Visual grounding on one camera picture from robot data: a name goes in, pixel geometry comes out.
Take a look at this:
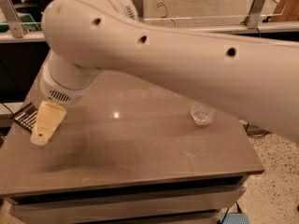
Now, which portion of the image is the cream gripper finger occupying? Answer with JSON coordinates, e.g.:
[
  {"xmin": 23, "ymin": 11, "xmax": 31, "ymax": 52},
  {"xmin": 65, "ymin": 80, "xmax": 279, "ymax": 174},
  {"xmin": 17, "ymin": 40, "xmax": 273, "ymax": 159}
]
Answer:
[{"xmin": 30, "ymin": 101, "xmax": 66, "ymax": 146}]

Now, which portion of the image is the black rxbar chocolate wrapper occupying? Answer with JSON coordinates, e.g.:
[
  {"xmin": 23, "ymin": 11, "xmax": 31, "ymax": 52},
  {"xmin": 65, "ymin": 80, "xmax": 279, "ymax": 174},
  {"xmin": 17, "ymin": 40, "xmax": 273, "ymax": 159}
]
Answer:
[{"xmin": 11, "ymin": 103, "xmax": 37, "ymax": 133}]

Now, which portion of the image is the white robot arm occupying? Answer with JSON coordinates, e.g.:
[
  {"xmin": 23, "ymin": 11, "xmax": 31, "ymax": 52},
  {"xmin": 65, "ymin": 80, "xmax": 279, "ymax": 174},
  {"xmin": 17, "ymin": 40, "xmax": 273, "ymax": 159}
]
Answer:
[{"xmin": 40, "ymin": 0, "xmax": 299, "ymax": 142}]

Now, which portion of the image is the clear plastic water bottle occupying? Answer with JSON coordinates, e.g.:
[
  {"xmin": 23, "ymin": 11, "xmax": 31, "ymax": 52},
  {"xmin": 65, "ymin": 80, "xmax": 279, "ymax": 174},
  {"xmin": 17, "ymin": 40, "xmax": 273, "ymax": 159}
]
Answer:
[{"xmin": 190, "ymin": 103, "xmax": 215, "ymax": 127}]

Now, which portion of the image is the green bin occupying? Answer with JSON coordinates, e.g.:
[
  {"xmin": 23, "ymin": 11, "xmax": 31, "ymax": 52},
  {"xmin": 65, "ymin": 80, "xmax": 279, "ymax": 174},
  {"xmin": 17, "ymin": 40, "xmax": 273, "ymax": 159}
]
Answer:
[{"xmin": 0, "ymin": 13, "xmax": 41, "ymax": 33}]

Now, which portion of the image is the blue perforated box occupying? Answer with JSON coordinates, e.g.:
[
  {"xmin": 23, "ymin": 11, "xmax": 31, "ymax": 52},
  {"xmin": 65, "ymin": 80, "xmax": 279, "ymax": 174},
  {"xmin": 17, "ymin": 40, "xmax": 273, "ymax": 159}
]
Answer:
[{"xmin": 220, "ymin": 213, "xmax": 249, "ymax": 224}]

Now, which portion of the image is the black cable left side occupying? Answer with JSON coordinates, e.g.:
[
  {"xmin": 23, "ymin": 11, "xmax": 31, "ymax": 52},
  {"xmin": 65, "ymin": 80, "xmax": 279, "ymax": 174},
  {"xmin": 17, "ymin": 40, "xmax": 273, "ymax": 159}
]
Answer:
[{"xmin": 0, "ymin": 102, "xmax": 16, "ymax": 117}]

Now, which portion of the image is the black cable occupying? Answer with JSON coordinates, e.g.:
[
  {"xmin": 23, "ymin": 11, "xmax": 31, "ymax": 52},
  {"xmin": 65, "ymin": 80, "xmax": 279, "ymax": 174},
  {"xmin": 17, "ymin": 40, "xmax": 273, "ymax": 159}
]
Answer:
[
  {"xmin": 0, "ymin": 102, "xmax": 16, "ymax": 117},
  {"xmin": 244, "ymin": 121, "xmax": 272, "ymax": 138}
]

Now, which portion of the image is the left metal glass bracket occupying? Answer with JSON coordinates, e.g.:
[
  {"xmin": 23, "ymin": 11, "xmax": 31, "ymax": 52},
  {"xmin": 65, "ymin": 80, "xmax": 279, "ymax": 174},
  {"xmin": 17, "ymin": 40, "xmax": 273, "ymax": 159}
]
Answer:
[{"xmin": 0, "ymin": 0, "xmax": 27, "ymax": 38}]

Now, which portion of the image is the metal glass bracket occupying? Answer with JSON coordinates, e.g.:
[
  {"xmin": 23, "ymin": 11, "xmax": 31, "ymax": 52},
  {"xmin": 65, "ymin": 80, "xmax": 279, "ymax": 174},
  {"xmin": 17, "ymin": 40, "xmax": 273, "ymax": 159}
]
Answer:
[
  {"xmin": 244, "ymin": 0, "xmax": 265, "ymax": 29},
  {"xmin": 0, "ymin": 0, "xmax": 27, "ymax": 38},
  {"xmin": 133, "ymin": 0, "xmax": 144, "ymax": 21}
]

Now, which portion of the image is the middle metal glass bracket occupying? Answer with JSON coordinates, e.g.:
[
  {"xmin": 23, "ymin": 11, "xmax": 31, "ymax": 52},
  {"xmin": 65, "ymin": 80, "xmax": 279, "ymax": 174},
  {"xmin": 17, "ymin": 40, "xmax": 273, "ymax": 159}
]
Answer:
[{"xmin": 133, "ymin": 0, "xmax": 144, "ymax": 21}]

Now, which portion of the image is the black cable right side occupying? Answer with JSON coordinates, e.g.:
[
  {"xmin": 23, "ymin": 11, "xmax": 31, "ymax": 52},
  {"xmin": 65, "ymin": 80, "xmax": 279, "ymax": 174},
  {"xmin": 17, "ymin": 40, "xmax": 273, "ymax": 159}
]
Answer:
[{"xmin": 244, "ymin": 121, "xmax": 272, "ymax": 138}]

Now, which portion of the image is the right metal glass bracket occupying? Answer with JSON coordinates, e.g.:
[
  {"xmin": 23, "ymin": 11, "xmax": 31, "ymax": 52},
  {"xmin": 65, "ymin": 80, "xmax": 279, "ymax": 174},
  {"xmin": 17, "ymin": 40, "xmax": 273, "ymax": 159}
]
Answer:
[{"xmin": 244, "ymin": 0, "xmax": 265, "ymax": 29}]

